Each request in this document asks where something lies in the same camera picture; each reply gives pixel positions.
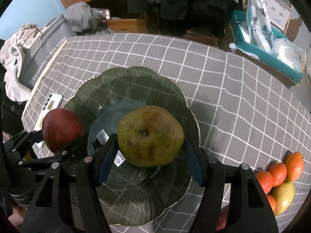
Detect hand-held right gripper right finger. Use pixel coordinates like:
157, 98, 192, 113
182, 139, 280, 233

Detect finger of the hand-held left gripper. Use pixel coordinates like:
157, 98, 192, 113
18, 136, 88, 170
3, 130, 45, 151

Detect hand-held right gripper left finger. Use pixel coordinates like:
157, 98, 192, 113
21, 133, 119, 233

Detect red apple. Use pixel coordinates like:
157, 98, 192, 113
42, 108, 85, 154
216, 214, 229, 231

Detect green brown pear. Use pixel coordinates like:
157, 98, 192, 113
117, 105, 185, 167

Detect green glass bowl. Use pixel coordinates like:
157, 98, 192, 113
64, 66, 201, 226

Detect small tangerine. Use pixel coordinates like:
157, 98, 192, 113
255, 171, 275, 193
268, 163, 287, 187
266, 195, 276, 211

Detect yellow green mango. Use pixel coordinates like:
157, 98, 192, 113
272, 179, 295, 216

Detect large orange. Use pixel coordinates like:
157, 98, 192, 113
285, 152, 305, 181

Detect person's left hand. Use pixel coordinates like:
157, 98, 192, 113
11, 206, 28, 225

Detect black fabric object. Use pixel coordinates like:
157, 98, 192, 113
0, 78, 27, 137

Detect white smartphone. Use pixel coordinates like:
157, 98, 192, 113
33, 93, 64, 148

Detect grey checked tablecloth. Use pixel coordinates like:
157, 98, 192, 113
22, 33, 311, 233

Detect grey printed bag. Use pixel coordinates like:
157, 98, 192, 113
19, 15, 78, 89

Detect beige cloth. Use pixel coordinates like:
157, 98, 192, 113
0, 24, 49, 101

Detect cardboard box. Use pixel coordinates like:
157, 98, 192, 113
234, 47, 303, 89

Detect teal box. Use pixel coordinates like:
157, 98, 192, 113
230, 10, 304, 84

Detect grey garment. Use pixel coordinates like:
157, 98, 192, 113
66, 2, 114, 33

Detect wooden box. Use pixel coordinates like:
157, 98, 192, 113
107, 18, 149, 33

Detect clear plastic bag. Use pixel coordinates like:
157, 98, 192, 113
271, 38, 307, 72

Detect small pink object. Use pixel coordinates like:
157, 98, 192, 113
98, 8, 111, 21

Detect white printed plastic bag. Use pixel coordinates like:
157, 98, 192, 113
239, 0, 275, 52

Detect dark hanging clothes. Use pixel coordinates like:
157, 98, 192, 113
120, 0, 243, 36

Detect wooden shelf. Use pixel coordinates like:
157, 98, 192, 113
264, 0, 299, 36

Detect white patterned box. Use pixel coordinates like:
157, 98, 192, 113
265, 0, 292, 28

